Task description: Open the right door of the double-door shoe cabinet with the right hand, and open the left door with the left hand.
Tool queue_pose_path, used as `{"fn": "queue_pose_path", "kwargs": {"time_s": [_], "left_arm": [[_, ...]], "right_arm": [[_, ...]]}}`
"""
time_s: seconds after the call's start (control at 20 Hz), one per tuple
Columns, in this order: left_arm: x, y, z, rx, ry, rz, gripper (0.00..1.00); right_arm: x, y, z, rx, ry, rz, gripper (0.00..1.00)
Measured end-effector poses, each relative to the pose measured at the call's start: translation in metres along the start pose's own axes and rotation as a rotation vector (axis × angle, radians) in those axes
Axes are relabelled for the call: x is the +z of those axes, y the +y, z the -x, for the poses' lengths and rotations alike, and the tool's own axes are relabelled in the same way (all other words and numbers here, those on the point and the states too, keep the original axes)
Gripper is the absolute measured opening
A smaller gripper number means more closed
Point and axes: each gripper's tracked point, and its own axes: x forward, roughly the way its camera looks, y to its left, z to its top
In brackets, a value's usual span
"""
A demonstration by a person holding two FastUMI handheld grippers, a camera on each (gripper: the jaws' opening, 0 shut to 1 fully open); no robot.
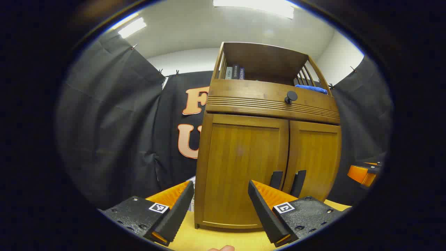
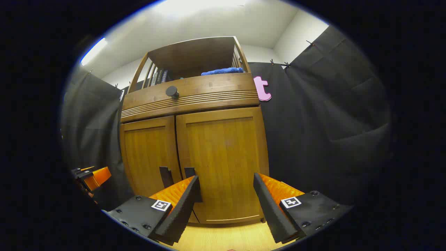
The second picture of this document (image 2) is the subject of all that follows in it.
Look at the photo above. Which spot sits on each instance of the black round drawer knob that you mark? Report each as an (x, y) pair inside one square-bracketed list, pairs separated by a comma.
[(171, 91)]

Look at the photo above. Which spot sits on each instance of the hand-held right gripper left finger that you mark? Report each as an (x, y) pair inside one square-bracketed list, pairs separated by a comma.
[(181, 212)]

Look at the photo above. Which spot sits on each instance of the ribbed wooden drawer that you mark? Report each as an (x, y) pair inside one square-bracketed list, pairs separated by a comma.
[(216, 87)]

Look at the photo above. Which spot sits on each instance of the dark grey book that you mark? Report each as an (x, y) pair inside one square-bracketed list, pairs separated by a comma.
[(159, 76)]

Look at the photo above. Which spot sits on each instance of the blue folded towel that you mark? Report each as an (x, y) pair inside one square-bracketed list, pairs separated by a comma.
[(223, 71)]

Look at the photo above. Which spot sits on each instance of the light grey book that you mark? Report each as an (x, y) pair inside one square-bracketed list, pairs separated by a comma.
[(154, 78)]

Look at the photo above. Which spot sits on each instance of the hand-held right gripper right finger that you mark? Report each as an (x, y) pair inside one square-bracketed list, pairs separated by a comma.
[(270, 212)]

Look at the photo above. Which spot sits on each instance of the wooden shoe cabinet door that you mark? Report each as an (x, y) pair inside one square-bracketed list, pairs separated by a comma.
[(146, 153), (223, 150)]

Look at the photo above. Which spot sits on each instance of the wooden double-door shoe cabinet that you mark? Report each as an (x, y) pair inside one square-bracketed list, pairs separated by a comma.
[(195, 55)]

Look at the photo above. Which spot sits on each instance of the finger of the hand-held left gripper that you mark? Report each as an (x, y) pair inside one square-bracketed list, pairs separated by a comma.
[(99, 177)]

